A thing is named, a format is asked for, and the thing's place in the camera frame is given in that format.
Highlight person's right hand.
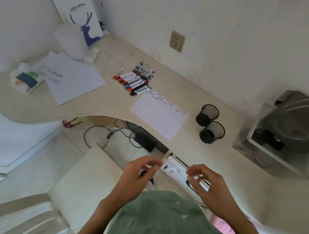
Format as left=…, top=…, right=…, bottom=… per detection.
left=186, top=164, right=242, bottom=218

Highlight person's left hand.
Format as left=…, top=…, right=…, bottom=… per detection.
left=113, top=155, right=163, bottom=206

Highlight black mesh cup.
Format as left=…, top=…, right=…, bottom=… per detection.
left=196, top=104, right=220, bottom=127
left=199, top=121, right=226, bottom=144

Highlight white paper sheet with squiggles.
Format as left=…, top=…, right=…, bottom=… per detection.
left=129, top=89, right=190, bottom=141

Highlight black slim pen silver tip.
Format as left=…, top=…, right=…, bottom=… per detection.
left=128, top=85, right=150, bottom=94
left=127, top=84, right=149, bottom=93

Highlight blue slim pen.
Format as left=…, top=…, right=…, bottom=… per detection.
left=122, top=78, right=143, bottom=87

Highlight black click pen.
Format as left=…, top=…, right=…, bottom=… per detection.
left=132, top=70, right=148, bottom=82

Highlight green shirt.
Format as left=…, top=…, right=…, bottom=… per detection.
left=106, top=190, right=222, bottom=234

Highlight black box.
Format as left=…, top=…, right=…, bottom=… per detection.
left=126, top=121, right=169, bottom=154

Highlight cream chair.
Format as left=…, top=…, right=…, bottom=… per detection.
left=0, top=144, right=127, bottom=234

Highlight clear acrylic rack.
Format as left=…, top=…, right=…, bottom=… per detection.
left=233, top=103, right=309, bottom=179

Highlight light wooden table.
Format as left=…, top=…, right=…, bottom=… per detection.
left=0, top=32, right=309, bottom=227

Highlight blank white paper sheet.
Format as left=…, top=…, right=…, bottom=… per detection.
left=33, top=51, right=107, bottom=106

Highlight crumpled white tissue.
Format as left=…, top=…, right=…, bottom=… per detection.
left=83, top=46, right=100, bottom=63

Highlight clear printed packet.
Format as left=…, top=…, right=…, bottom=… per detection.
left=10, top=62, right=44, bottom=94

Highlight white rounded object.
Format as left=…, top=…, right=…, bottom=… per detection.
left=53, top=23, right=87, bottom=60

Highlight white plastic bag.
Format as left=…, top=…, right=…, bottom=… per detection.
left=52, top=0, right=104, bottom=47

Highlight tangled black cables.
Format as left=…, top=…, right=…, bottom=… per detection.
left=83, top=118, right=143, bottom=149

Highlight red-handled tool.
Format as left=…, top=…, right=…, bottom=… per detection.
left=62, top=117, right=82, bottom=128

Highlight gold wall socket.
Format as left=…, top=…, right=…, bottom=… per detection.
left=169, top=30, right=186, bottom=53

